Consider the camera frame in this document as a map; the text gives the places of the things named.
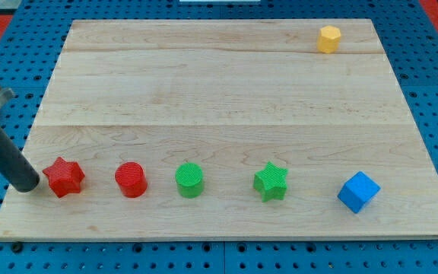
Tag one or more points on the yellow hexagon block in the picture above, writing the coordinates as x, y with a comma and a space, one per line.
328, 39

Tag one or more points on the wooden board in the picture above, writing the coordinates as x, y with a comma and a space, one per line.
229, 96

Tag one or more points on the green cylinder block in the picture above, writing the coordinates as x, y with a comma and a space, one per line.
189, 180

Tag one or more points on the green star block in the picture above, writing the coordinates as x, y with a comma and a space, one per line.
271, 182

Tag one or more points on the red cylinder block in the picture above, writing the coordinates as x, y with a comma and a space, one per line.
131, 179

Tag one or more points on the blue cube block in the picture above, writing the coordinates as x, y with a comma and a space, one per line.
358, 191

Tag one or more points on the red star block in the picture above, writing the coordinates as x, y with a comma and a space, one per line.
64, 177

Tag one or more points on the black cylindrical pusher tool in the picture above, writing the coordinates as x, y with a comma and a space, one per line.
14, 167

